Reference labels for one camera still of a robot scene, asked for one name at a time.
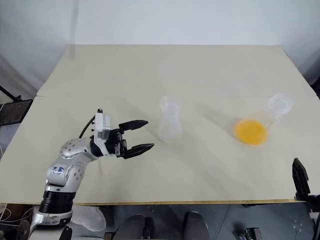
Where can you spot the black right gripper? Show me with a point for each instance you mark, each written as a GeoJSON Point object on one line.
{"type": "Point", "coordinates": [311, 200]}

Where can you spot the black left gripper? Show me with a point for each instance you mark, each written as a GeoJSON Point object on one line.
{"type": "Point", "coordinates": [115, 143]}

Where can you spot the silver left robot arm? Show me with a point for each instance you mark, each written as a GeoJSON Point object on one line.
{"type": "Point", "coordinates": [65, 172]}

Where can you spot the clear flask with orange liquid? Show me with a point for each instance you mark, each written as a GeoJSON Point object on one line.
{"type": "Point", "coordinates": [252, 132]}

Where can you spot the orange liquid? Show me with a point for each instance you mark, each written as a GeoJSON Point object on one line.
{"type": "Point", "coordinates": [250, 131]}

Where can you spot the empty clear plastic flask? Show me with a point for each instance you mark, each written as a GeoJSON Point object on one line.
{"type": "Point", "coordinates": [170, 125]}

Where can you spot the dark rounded shape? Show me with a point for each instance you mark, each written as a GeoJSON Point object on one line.
{"type": "Point", "coordinates": [133, 228]}

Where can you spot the black mesh chair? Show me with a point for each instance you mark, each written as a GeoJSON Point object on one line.
{"type": "Point", "coordinates": [13, 112]}

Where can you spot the black stand leg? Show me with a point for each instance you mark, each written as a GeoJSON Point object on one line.
{"type": "Point", "coordinates": [10, 93]}

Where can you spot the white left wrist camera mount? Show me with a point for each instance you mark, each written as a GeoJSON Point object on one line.
{"type": "Point", "coordinates": [101, 126]}

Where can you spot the metal caster bracket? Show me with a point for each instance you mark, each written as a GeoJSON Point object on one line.
{"type": "Point", "coordinates": [247, 233]}

